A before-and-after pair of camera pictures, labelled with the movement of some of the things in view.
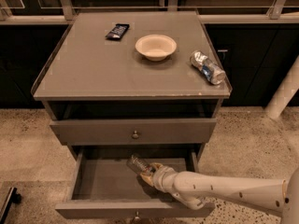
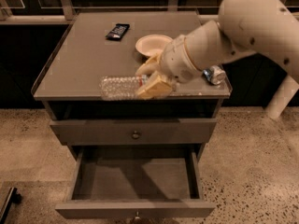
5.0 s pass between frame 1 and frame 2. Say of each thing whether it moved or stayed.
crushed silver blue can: stayed
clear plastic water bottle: moved
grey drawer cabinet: stayed
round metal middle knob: stayed
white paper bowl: stayed
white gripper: moved
